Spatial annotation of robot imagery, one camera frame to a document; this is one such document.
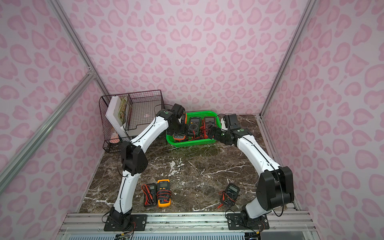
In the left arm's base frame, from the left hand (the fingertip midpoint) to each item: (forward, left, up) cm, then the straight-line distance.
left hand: (183, 129), depth 95 cm
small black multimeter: (-35, +16, -9) cm, 39 cm away
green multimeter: (+8, -7, -4) cm, 11 cm away
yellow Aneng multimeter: (-36, +9, -8) cm, 38 cm away
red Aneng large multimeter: (+9, -18, -3) cm, 20 cm away
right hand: (-8, -18, +5) cm, 21 cm away
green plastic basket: (-4, +8, -3) cm, 10 cm away
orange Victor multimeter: (-6, +3, +1) cm, 7 cm away
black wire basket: (+21, +31, -2) cm, 38 cm away
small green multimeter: (-37, -26, -9) cm, 46 cm away
